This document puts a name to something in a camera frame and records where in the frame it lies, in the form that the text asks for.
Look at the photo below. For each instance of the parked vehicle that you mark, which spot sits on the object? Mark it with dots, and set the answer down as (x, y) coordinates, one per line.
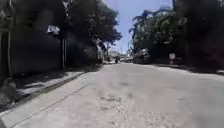
(142, 56)

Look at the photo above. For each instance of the dark wall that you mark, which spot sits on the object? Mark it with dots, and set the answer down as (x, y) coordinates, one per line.
(33, 53)

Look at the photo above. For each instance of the grey concrete road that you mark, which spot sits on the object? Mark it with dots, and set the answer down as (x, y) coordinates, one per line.
(133, 96)

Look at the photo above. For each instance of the row of trees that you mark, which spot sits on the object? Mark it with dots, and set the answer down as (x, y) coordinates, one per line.
(83, 23)
(186, 30)

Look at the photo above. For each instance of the grey concrete pavement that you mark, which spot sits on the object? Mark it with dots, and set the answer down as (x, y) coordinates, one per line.
(40, 85)

